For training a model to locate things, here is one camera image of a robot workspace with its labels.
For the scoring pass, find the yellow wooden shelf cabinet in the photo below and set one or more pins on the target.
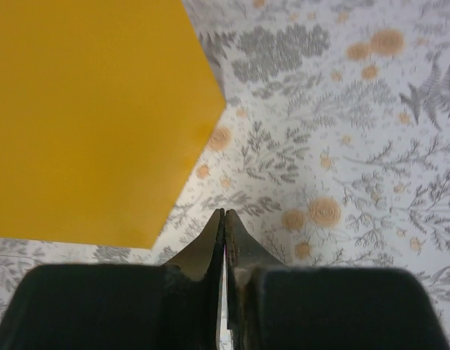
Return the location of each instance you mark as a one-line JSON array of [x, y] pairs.
[[105, 107]]

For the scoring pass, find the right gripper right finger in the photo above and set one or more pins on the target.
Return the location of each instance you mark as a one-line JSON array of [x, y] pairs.
[[274, 306]]

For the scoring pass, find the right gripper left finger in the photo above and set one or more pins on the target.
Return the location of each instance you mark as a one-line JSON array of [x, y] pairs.
[[175, 305]]

